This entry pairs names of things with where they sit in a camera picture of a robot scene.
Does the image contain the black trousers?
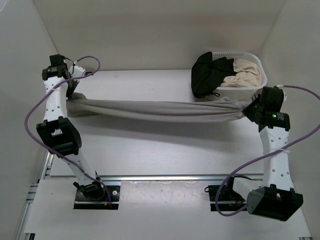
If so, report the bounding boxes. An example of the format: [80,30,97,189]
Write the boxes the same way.
[191,52,236,99]

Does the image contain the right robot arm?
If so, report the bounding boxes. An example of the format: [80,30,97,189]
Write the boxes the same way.
[224,87,304,222]

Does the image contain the black label sticker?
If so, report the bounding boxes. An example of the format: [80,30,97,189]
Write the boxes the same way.
[84,71,94,76]

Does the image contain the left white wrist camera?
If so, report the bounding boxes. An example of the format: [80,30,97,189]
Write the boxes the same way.
[68,65,86,80]

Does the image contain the white laundry basket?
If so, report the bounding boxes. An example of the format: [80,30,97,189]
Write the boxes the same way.
[205,51,268,101]

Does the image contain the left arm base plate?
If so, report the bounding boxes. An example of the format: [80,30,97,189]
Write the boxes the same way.
[73,185,121,210]

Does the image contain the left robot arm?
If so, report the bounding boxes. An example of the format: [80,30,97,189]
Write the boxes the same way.
[36,54,110,202]

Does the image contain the beige trousers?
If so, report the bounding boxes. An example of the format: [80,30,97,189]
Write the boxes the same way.
[220,59,262,88]

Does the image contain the grey trousers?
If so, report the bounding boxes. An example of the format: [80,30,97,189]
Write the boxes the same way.
[66,92,251,124]

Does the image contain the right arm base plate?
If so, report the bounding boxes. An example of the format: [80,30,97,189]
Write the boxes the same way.
[204,185,247,212]

